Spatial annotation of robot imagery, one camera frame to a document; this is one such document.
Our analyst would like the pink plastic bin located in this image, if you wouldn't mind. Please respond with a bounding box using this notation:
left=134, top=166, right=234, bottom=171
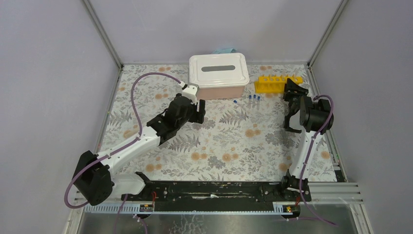
left=196, top=86, right=245, bottom=100

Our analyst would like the light blue cloth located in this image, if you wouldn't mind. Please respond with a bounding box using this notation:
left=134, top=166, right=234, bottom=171
left=212, top=48, right=238, bottom=54

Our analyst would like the yellow test tube rack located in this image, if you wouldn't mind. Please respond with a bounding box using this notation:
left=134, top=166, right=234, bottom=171
left=254, top=75, right=303, bottom=94

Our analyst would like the white plastic bin lid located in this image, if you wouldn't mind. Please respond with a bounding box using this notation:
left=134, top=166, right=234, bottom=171
left=189, top=53, right=250, bottom=89

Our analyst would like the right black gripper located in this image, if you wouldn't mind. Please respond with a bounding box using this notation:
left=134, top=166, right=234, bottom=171
left=282, top=78, right=308, bottom=117

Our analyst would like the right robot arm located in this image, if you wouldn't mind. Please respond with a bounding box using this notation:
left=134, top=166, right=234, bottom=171
left=279, top=78, right=334, bottom=201

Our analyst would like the floral table mat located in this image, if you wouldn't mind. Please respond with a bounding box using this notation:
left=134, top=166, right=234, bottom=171
left=99, top=64, right=311, bottom=181

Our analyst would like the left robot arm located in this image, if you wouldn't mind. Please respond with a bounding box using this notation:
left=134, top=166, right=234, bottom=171
left=69, top=94, right=206, bottom=206

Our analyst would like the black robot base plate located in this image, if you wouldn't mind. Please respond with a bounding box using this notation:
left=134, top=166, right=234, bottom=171
left=122, top=181, right=312, bottom=212

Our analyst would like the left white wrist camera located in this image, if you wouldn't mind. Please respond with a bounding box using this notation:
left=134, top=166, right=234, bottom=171
left=181, top=83, right=199, bottom=104

